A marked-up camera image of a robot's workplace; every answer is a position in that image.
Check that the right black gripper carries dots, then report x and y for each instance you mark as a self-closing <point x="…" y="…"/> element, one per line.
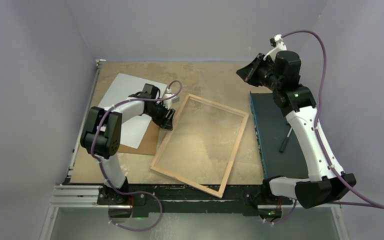
<point x="249" y="74"/>

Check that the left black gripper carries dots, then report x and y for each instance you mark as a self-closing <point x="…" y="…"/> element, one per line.
<point x="165" y="121"/>

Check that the printed photo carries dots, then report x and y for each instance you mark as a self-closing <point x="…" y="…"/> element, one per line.
<point x="134" y="129"/>

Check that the wooden picture frame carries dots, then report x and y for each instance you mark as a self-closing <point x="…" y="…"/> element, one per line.
<point x="159" y="159"/>

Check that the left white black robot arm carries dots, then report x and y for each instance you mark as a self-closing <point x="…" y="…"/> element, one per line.
<point x="102" y="130"/>

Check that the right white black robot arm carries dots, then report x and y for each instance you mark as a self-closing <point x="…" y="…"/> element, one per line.
<point x="327" y="182"/>

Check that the brown backing board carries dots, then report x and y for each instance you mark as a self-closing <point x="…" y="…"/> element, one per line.
<point x="148" y="145"/>

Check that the dark blue book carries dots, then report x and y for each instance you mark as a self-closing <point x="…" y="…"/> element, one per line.
<point x="270" y="130"/>

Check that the small hammer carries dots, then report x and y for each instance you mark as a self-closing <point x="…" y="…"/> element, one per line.
<point x="285" y="141"/>

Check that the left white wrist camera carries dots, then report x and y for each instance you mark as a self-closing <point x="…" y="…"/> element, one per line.
<point x="168" y="98"/>

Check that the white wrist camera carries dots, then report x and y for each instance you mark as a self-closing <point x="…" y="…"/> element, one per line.
<point x="278" y="45"/>
<point x="168" y="98"/>

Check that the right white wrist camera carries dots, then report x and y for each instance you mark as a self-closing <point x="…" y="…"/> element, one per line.
<point x="278" y="45"/>

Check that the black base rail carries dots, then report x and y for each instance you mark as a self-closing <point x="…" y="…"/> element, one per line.
<point x="142" y="199"/>

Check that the aluminium frame rails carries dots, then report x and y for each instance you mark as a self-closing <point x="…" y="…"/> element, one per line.
<point x="213" y="145"/>

